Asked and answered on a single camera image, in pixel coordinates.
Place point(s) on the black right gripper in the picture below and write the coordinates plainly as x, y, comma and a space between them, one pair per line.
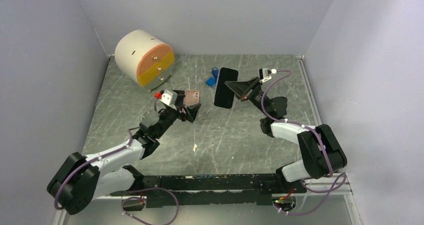
240, 88

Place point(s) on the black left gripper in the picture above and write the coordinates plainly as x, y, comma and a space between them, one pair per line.
191, 111

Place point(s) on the pink phone case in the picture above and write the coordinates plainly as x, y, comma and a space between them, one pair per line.
191, 97

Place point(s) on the black smartphone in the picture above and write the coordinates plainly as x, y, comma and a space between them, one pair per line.
224, 96
179, 99

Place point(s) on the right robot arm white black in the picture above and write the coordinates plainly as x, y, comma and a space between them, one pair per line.
321, 153

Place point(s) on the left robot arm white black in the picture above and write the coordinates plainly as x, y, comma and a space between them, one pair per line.
82, 178

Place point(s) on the blue USB stick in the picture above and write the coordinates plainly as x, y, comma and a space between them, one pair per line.
211, 81

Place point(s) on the blue and black gadget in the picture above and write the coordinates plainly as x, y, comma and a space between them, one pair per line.
215, 73

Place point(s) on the round cream drawer cabinet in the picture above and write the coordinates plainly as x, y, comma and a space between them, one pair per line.
145, 59

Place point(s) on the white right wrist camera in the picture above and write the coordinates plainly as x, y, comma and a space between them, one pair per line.
265, 74

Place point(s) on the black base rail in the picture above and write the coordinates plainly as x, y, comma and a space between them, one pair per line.
261, 189

